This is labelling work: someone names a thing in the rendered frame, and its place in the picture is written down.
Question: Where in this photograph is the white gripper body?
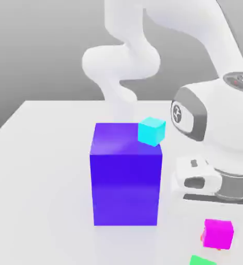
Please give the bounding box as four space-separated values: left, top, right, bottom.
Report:
171 182 243 211

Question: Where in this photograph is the small magenta cube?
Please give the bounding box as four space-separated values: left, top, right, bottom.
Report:
203 218 235 251

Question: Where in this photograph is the small green cube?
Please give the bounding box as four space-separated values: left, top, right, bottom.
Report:
189 255 218 265

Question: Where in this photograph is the small cyan cube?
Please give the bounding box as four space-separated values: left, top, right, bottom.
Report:
137 116 167 148

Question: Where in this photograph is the large blue box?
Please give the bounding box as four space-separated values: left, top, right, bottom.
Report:
89 122 163 227

